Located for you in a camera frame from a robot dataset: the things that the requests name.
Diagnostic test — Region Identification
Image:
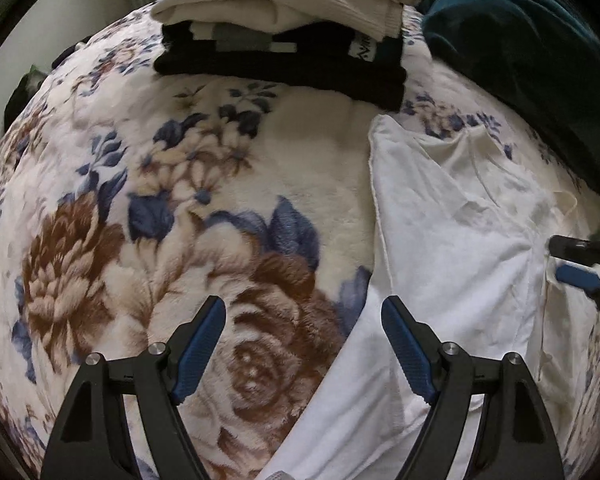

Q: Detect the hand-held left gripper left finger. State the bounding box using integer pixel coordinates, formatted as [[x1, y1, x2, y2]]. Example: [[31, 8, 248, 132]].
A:
[[40, 295, 227, 480]]

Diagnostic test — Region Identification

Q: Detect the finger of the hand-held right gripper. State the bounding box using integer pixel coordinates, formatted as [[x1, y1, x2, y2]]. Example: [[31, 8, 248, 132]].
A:
[[554, 265, 600, 319], [548, 234, 600, 268]]

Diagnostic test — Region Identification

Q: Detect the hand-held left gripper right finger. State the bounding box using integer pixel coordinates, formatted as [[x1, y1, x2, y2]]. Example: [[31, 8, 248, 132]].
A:
[[380, 295, 566, 480]]

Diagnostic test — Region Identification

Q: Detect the white small garment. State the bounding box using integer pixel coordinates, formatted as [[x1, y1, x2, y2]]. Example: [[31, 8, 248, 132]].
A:
[[255, 114, 581, 480]]

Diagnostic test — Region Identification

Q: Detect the floral plush blanket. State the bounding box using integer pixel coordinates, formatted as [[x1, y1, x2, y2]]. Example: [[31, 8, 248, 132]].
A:
[[0, 5, 600, 480]]

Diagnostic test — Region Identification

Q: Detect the dark teal plush blanket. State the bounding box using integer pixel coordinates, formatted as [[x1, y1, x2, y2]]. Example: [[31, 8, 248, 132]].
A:
[[414, 0, 600, 213]]

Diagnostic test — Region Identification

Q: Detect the black folded garment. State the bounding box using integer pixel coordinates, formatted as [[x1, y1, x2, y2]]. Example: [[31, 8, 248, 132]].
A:
[[153, 21, 408, 114]]

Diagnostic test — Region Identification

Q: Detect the dark object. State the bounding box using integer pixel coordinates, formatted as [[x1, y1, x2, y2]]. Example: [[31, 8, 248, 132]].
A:
[[2, 64, 49, 130]]

